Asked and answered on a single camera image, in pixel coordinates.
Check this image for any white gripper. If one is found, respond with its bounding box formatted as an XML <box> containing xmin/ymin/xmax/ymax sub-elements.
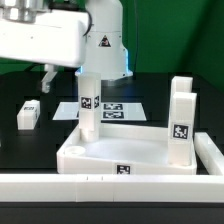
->
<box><xmin>0</xmin><ymin>10</ymin><xmax>89</xmax><ymax>93</ymax></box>

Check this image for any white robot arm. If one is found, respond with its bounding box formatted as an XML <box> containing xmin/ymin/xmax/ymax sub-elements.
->
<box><xmin>0</xmin><ymin>0</ymin><xmax>132</xmax><ymax>93</ymax></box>

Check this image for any white L-shaped obstacle fence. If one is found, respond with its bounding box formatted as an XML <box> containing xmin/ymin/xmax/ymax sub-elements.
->
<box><xmin>0</xmin><ymin>132</ymin><xmax>224</xmax><ymax>203</ymax></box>

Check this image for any white fiducial marker plate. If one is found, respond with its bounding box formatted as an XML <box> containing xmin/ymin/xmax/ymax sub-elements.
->
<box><xmin>53</xmin><ymin>102</ymin><xmax>146</xmax><ymax>121</ymax></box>

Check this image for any white desk top tray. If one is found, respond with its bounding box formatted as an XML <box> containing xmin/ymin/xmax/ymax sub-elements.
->
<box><xmin>57</xmin><ymin>123</ymin><xmax>197</xmax><ymax>175</ymax></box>

